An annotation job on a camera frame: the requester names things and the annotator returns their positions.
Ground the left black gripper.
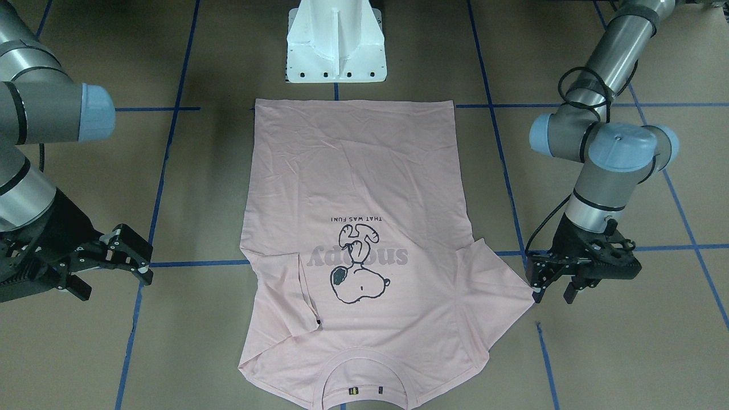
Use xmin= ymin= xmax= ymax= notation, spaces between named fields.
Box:
xmin=527 ymin=215 xmax=617 ymax=304

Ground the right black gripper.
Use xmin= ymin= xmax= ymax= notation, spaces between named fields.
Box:
xmin=1 ymin=190 xmax=154 ymax=302

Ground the pink Snoopy t-shirt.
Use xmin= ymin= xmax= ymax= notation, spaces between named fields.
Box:
xmin=239 ymin=99 xmax=534 ymax=409

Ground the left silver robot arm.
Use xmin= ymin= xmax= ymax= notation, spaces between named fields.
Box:
xmin=526 ymin=1 xmax=679 ymax=304

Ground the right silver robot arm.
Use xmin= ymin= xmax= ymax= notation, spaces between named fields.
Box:
xmin=1 ymin=1 xmax=153 ymax=302

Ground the brown paper table cover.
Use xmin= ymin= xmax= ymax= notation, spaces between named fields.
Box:
xmin=2 ymin=1 xmax=728 ymax=409

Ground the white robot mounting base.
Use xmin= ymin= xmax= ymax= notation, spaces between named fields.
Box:
xmin=285 ymin=1 xmax=388 ymax=83

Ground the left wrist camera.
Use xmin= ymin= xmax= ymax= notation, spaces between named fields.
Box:
xmin=581 ymin=231 xmax=642 ymax=280

